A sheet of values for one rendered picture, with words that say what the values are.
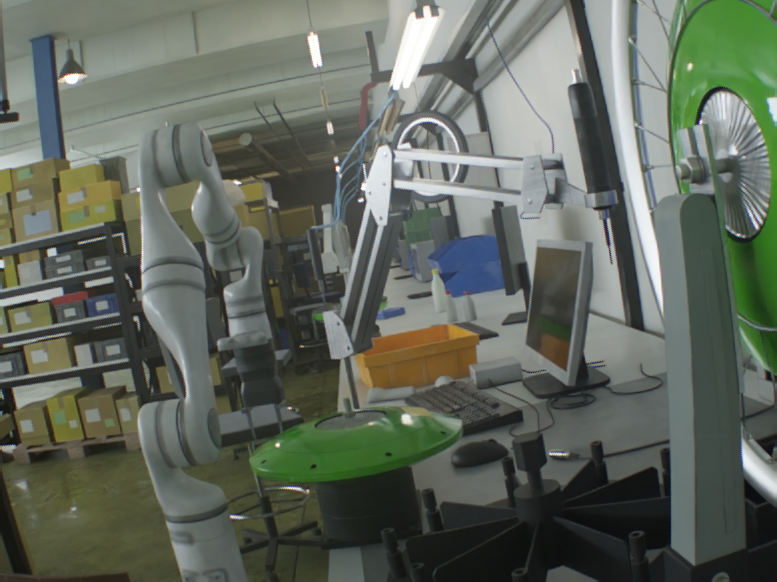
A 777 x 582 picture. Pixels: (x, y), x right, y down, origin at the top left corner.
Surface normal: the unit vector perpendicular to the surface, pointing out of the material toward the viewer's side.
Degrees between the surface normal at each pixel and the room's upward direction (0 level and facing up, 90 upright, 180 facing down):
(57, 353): 90
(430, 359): 94
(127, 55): 90
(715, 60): 82
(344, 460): 25
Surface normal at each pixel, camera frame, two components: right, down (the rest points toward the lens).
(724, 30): -0.98, -0.05
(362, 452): -0.11, -0.88
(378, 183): -0.77, 0.18
